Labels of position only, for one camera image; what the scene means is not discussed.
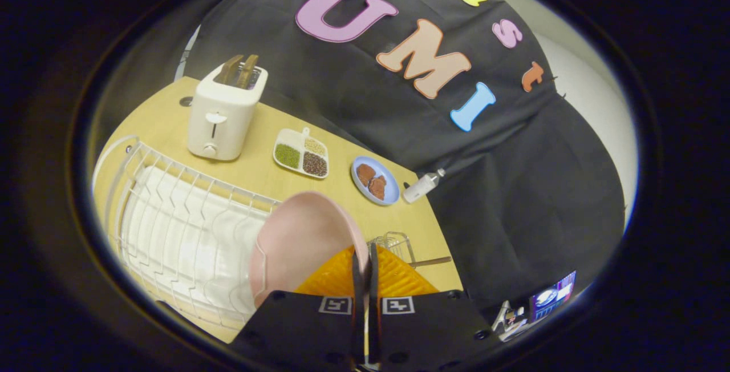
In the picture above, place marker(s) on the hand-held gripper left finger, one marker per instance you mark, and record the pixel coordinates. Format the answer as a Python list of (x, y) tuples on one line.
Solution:
[(358, 303)]

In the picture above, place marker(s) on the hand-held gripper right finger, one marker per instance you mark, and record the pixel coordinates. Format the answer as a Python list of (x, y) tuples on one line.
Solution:
[(374, 303)]

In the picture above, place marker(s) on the pink plate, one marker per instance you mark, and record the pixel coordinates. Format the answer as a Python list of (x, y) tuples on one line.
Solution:
[(302, 241)]

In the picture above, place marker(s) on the blue plate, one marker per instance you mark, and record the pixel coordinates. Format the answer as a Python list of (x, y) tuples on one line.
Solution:
[(390, 188)]

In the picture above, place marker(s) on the brown food piece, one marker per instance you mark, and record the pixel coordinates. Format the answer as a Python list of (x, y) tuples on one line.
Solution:
[(365, 174), (377, 187)]

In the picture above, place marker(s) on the white bottle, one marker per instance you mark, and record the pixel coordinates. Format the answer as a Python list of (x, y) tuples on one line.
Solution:
[(419, 187)]

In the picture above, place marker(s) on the white desk clutter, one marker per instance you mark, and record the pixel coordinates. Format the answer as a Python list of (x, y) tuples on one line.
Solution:
[(509, 320)]

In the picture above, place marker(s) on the dark brown beans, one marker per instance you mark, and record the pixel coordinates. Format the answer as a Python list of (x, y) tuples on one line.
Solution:
[(315, 164)]

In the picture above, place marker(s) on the beige grains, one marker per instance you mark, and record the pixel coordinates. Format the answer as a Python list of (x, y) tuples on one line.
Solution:
[(315, 145)]

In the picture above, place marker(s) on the green beans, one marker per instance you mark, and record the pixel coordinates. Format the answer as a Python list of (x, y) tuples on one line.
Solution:
[(287, 156)]

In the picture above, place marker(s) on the white divided tray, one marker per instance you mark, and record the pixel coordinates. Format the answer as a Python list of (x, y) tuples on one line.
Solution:
[(297, 146)]

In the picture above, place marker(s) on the computer screen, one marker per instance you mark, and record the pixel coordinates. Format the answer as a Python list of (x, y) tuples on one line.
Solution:
[(550, 296)]

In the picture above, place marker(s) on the black backdrop cloth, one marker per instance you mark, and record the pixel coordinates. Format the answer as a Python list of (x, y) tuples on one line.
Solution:
[(342, 104)]

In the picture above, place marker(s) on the white toaster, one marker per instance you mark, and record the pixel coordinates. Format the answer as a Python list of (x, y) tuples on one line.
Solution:
[(219, 121)]

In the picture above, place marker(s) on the brown toast slice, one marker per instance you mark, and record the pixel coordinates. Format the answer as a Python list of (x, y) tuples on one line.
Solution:
[(248, 72), (229, 69)]

